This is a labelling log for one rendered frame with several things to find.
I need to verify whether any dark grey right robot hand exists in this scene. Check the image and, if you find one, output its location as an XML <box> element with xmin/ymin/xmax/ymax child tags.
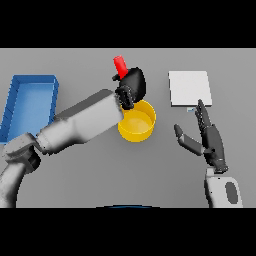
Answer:
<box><xmin>173</xmin><ymin>98</ymin><xmax>230</xmax><ymax>174</ymax></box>

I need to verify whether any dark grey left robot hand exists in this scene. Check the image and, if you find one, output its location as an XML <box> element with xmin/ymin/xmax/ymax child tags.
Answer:
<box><xmin>111</xmin><ymin>66</ymin><xmax>147</xmax><ymax>111</ymax></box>

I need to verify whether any yellow bowl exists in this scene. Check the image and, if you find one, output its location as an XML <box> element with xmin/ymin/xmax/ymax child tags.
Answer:
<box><xmin>117</xmin><ymin>99</ymin><xmax>157</xmax><ymax>143</ymax></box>

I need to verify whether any pale square measuring scale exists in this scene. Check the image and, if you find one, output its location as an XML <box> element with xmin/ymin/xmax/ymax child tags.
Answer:
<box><xmin>167</xmin><ymin>70</ymin><xmax>213</xmax><ymax>112</ymax></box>

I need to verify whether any blue tray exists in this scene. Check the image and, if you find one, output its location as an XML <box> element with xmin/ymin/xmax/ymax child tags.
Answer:
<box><xmin>0</xmin><ymin>74</ymin><xmax>60</xmax><ymax>145</ymax></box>

